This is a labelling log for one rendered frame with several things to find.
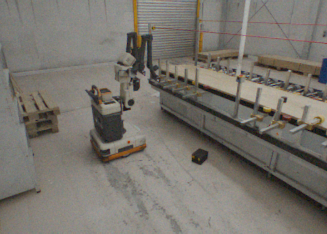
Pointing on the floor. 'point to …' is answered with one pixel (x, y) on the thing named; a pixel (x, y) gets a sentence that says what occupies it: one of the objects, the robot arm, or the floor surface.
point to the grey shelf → (6, 134)
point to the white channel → (243, 36)
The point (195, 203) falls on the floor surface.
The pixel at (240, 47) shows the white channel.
